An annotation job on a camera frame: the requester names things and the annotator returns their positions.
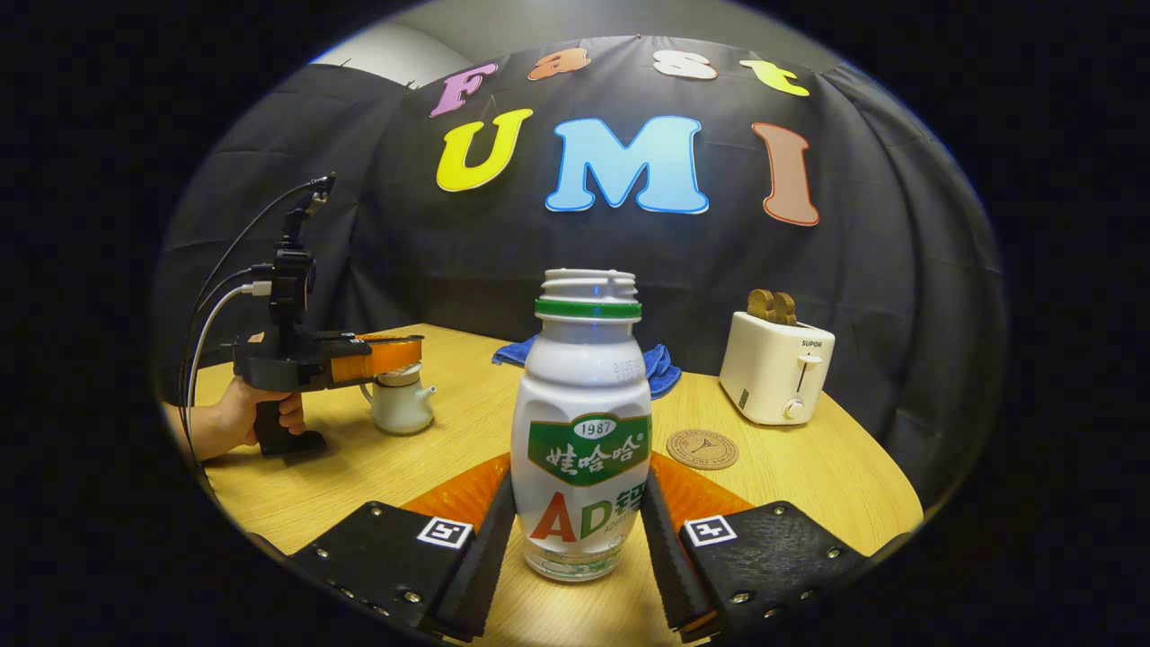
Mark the black backdrop cloth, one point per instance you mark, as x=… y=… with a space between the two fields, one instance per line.
x=853 y=314

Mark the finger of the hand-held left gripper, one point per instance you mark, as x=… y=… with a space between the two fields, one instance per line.
x=377 y=358

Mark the cream toaster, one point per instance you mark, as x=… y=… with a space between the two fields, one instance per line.
x=773 y=373

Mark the brown toast slice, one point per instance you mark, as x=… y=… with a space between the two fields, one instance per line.
x=761 y=304
x=784 y=308

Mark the white ceramic teacup with spout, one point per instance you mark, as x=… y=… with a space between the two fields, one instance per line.
x=400 y=409

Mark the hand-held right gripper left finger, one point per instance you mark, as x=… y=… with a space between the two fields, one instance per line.
x=472 y=575

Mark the blue towel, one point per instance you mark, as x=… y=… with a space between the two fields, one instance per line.
x=660 y=368

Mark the white water bottle green label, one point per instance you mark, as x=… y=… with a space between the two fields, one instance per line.
x=584 y=377

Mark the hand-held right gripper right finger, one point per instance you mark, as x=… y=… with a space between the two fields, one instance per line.
x=669 y=566

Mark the round brown coaster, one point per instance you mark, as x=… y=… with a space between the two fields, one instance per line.
x=703 y=449

